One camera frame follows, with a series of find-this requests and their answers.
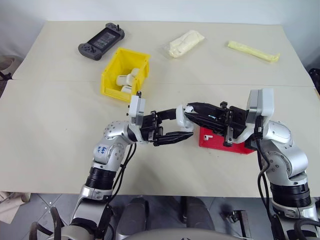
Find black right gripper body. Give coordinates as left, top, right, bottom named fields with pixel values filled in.
left=211, top=100, right=250, bottom=148

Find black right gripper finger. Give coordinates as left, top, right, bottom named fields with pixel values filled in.
left=184, top=113, right=226, bottom=132
left=187, top=102, right=222, bottom=117

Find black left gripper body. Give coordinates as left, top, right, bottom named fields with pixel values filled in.
left=139, top=111, right=165, bottom=147

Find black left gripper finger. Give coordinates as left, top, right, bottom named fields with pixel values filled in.
left=152, top=132, right=195, bottom=147
left=156, top=107, right=179, bottom=124

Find yellow plastic bin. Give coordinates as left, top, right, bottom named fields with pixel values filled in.
left=100, top=47, right=151, bottom=103

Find red flat tray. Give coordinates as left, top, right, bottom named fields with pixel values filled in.
left=198, top=126, right=257, bottom=156

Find pale yellow rolled cloth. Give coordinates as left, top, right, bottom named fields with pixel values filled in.
left=226, top=40, right=281, bottom=65

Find clear bag with cream cloth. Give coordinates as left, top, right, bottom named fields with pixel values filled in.
left=159, top=29, right=207, bottom=60

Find dark table leg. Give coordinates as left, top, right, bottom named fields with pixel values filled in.
left=180, top=196, right=188, bottom=223

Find black background equipment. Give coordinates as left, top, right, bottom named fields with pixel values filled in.
left=307, top=66, right=320, bottom=97

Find light grey robot torso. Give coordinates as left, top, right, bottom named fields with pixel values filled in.
left=139, top=227, right=248, bottom=240

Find grey handheld game controller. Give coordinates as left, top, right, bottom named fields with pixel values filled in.
left=77, top=22, right=126, bottom=61

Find grey background equipment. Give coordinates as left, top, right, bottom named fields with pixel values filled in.
left=0, top=55, right=22, bottom=81

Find beige crumpled cloth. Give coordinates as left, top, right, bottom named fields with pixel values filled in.
left=0, top=191, right=31, bottom=208

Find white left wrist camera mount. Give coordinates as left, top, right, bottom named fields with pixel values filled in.
left=126, top=94, right=146, bottom=126

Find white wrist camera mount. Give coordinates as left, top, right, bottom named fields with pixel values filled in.
left=126, top=94, right=146, bottom=126
left=246, top=87, right=275, bottom=126

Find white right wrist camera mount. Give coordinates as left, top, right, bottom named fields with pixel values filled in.
left=246, top=87, right=275, bottom=126

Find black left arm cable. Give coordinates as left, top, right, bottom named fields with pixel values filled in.
left=96, top=142, right=138, bottom=240

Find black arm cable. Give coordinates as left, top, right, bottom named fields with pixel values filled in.
left=96, top=142, right=138, bottom=240
left=254, top=117, right=283, bottom=240

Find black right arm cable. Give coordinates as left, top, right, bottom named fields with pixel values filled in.
left=254, top=117, right=283, bottom=240

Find metal floor bracket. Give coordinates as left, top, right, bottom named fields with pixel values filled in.
left=219, top=209, right=253, bottom=238

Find black curved straps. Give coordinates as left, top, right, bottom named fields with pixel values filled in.
left=28, top=206, right=68, bottom=240

